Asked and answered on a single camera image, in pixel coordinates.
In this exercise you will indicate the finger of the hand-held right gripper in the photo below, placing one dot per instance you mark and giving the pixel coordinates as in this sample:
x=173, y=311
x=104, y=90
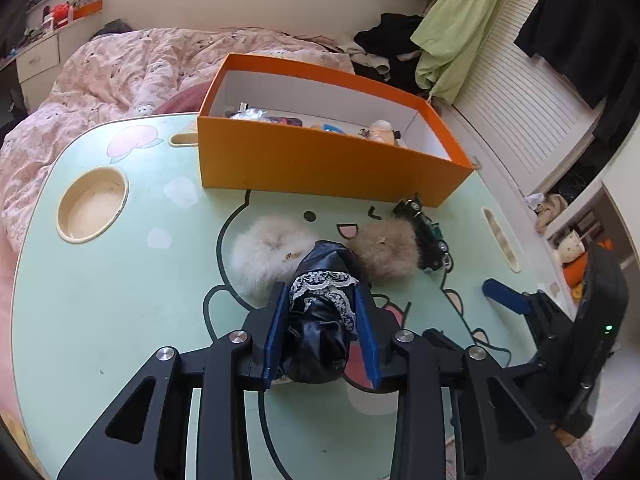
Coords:
x=502, y=294

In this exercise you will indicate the pink bed sheet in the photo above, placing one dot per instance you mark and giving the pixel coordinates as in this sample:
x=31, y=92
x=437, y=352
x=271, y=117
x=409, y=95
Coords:
x=175, y=101

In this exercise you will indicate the small orange storage tray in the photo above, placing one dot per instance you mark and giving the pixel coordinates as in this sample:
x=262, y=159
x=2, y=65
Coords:
x=87, y=9

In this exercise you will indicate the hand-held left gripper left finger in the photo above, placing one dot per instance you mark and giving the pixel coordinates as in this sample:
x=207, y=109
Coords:
x=276, y=340

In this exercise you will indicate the white slatted closet door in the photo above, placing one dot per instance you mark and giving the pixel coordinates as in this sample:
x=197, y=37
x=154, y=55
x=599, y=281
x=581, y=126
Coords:
x=525, y=110

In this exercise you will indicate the dark red blue packet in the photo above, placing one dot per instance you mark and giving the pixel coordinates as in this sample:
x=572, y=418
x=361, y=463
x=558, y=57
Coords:
x=284, y=121

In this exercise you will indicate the dark grey cloth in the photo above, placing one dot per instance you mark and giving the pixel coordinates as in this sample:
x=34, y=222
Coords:
x=112, y=28

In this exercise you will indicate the small blue toy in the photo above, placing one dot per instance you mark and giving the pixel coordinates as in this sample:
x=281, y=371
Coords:
x=332, y=128

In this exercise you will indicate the beige crumpled cloth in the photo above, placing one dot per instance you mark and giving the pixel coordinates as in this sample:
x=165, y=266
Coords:
x=550, y=210

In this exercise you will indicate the white fluffy pompom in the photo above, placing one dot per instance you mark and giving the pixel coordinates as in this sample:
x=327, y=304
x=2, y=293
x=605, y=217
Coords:
x=260, y=255

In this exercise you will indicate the white mug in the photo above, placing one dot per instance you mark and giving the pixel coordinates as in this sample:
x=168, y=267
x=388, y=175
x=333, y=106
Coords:
x=570, y=247

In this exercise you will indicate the silver foil packet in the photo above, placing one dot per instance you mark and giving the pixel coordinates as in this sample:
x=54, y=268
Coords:
x=250, y=114

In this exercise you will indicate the pile of black clothes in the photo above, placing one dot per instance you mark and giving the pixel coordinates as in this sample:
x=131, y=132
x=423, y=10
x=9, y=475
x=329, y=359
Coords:
x=390, y=35

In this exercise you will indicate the light green hanging garment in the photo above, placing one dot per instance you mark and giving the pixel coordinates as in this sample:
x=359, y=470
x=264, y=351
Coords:
x=460, y=35

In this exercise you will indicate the black satin lace cloth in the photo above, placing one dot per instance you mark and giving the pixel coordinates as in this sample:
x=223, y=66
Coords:
x=315, y=340

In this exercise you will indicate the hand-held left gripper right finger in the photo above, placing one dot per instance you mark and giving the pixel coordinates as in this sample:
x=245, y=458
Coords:
x=367, y=340

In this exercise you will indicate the small doll figurine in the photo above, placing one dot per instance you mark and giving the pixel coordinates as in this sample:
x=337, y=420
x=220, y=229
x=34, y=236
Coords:
x=384, y=132

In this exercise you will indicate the white drawer cabinet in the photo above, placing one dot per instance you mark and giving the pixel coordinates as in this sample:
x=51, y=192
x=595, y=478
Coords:
x=37, y=60

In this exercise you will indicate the beige fluffy pompom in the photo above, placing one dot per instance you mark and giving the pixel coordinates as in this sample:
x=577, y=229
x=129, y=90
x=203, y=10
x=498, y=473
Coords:
x=385, y=250

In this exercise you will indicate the black hanging garment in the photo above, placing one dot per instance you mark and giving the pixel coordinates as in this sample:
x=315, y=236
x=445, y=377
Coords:
x=590, y=35

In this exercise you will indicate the pink printed blanket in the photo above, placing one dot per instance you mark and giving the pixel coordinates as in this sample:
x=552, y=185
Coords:
x=125, y=75

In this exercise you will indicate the red bag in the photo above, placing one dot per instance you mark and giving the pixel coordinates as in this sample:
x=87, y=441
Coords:
x=60, y=12

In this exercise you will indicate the mint green cartoon desktop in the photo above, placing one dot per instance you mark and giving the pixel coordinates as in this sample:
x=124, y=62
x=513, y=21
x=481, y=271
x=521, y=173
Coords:
x=125, y=310

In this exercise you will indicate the orange cardboard box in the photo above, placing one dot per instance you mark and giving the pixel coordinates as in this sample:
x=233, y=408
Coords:
x=300, y=160

